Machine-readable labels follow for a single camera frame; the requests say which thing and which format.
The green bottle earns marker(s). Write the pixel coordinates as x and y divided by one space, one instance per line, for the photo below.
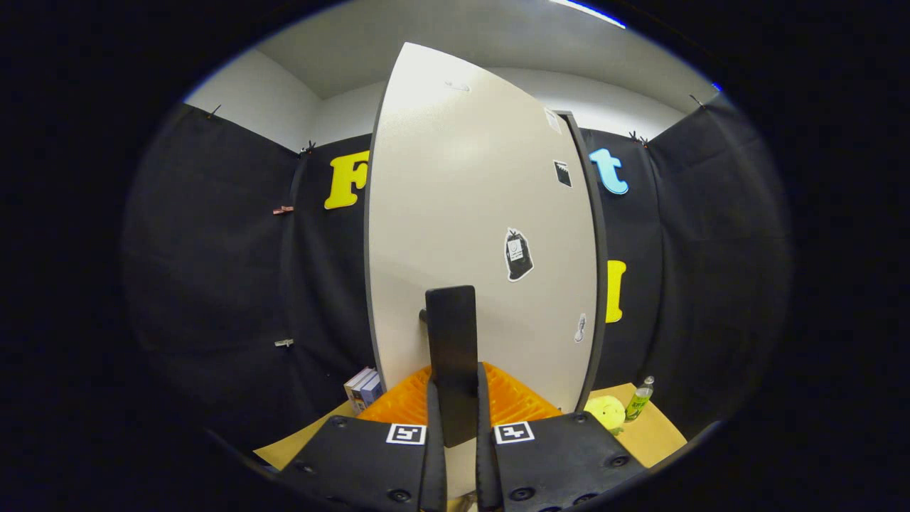
638 402

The beige shoe cabinet door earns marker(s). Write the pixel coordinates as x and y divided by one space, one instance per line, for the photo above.
455 213

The stack of small boxes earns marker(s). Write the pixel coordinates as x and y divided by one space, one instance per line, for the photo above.
364 390

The black backdrop cloth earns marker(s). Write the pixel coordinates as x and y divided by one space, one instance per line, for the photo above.
213 284

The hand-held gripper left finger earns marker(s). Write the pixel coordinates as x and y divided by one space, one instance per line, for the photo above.
370 469

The grey shoe cabinet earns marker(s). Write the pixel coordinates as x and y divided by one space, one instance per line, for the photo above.
598 284

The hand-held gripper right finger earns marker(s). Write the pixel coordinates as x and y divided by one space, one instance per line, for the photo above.
561 469

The yellow-green ball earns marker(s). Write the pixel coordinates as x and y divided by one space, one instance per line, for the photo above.
606 414

